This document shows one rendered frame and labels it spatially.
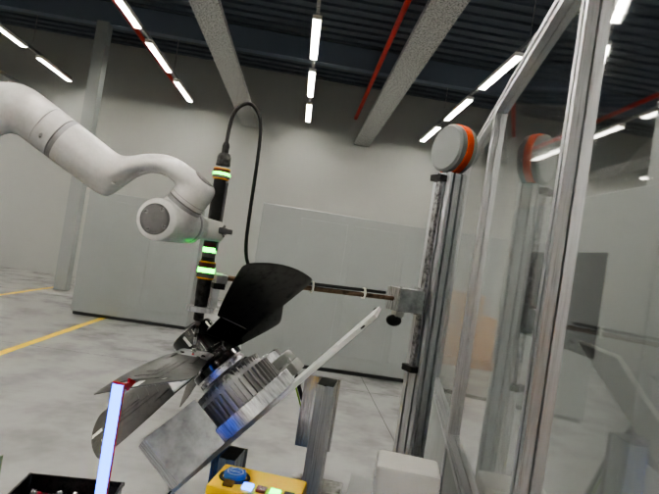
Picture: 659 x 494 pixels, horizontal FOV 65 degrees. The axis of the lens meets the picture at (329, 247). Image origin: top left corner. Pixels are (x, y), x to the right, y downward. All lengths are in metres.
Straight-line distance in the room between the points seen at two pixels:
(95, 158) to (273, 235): 5.74
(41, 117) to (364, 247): 5.91
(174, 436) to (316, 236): 5.58
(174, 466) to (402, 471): 0.57
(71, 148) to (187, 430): 0.69
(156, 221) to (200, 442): 0.57
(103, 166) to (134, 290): 7.63
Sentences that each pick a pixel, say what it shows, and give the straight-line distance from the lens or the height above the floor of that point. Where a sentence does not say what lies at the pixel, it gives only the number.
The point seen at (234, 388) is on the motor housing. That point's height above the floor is 1.12.
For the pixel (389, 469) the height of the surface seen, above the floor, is 0.96.
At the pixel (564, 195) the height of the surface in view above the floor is 1.63.
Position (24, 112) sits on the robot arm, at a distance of 1.17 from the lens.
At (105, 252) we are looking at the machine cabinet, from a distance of 8.83.
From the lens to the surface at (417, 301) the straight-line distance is 1.61.
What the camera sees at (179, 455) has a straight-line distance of 1.35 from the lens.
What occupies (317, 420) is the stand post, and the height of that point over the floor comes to 1.06.
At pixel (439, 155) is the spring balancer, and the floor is 1.86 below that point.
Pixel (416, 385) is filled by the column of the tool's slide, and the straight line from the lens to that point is 1.68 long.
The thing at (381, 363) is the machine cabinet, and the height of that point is 0.22.
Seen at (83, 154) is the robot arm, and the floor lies 1.61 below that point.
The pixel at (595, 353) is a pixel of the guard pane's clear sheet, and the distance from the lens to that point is 0.68.
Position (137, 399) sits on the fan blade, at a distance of 1.51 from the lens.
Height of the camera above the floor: 1.48
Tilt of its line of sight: 1 degrees up
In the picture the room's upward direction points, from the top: 9 degrees clockwise
